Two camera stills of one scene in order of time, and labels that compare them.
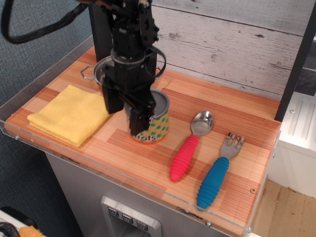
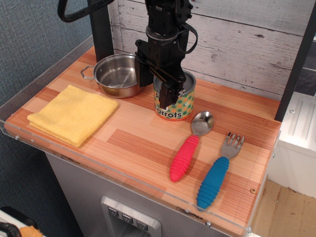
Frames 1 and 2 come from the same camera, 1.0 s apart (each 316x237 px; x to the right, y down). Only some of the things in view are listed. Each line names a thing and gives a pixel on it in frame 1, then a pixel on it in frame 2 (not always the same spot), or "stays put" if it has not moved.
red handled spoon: [200, 122] stays put
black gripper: [133, 67] to [165, 56]
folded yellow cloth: [72, 114] stays put
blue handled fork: [215, 173] stays put
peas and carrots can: [158, 128] to [183, 108]
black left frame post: [100, 20] stays put
